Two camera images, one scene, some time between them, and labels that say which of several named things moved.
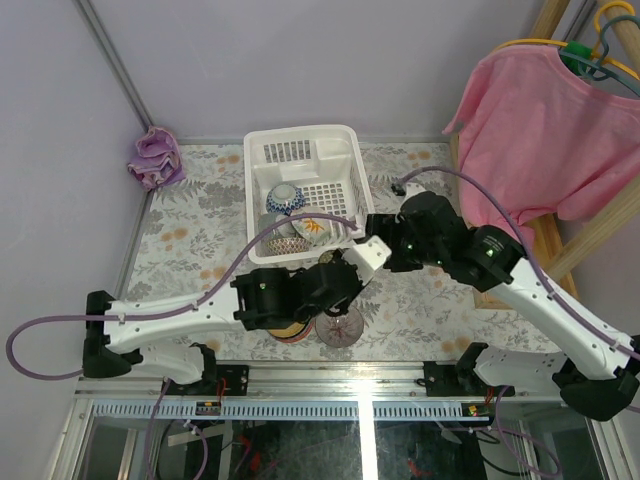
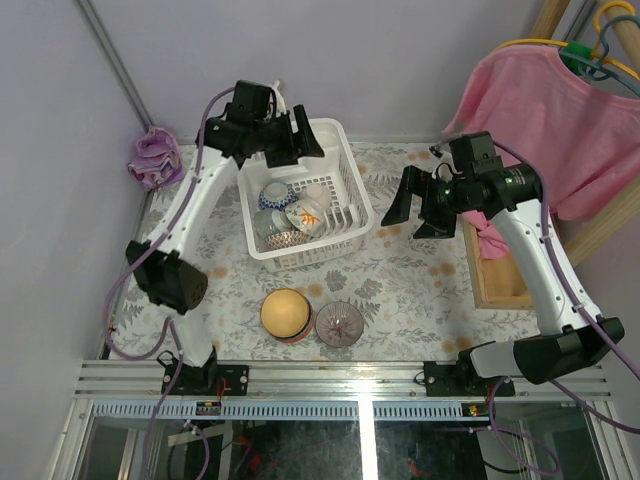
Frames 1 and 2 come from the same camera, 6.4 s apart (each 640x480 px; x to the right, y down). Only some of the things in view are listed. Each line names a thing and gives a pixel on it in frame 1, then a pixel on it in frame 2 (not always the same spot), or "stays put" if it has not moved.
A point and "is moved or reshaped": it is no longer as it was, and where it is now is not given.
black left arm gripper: x=340 y=282 → x=288 y=140
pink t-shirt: x=542 y=140 stays put
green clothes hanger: x=579 y=59 stays put
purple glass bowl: x=340 y=331 stays put
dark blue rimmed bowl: x=285 y=198 is moved or reshaped
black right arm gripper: x=385 y=226 → x=412 y=182
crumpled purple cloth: x=158 y=162 stays put
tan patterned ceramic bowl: x=288 y=245 is moved or reshaped
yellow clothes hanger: x=595 y=54 stays put
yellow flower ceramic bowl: x=318 y=231 is moved or reshaped
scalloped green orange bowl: x=326 y=257 → x=316 y=194
